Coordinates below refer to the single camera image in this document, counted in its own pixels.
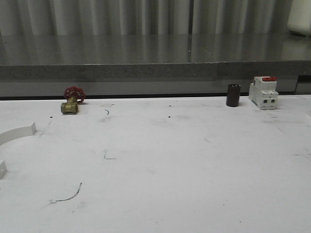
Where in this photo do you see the white half pipe clamp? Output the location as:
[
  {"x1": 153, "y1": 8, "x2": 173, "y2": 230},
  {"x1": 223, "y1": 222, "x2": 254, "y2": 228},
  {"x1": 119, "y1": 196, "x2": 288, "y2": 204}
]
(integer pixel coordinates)
[{"x1": 0, "y1": 122, "x2": 37, "y2": 179}]

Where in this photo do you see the dark brown cylindrical coupling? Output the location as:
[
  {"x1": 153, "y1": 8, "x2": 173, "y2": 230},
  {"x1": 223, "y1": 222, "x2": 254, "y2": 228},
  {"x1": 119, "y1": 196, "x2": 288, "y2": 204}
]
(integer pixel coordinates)
[{"x1": 226, "y1": 84, "x2": 241, "y2": 107}]

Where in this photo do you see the brass valve red handwheel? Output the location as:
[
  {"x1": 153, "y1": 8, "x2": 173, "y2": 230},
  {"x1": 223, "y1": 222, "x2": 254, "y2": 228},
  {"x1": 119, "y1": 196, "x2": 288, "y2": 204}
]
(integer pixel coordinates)
[{"x1": 60, "y1": 86, "x2": 86, "y2": 114}]

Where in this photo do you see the grey stone counter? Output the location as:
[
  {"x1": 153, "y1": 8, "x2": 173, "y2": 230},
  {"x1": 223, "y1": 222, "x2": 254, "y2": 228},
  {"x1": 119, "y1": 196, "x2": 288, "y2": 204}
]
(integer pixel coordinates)
[{"x1": 0, "y1": 33, "x2": 311, "y2": 99}]

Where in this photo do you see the white container background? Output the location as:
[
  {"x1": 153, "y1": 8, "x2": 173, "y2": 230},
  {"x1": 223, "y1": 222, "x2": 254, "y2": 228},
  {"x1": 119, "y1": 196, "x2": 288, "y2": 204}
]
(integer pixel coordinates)
[{"x1": 287, "y1": 0, "x2": 311, "y2": 36}]

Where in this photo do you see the white circuit breaker red switch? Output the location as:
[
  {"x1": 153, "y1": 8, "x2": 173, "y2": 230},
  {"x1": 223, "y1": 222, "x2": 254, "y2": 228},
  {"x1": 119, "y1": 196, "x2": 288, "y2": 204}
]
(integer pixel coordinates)
[{"x1": 248, "y1": 76, "x2": 279, "y2": 110}]

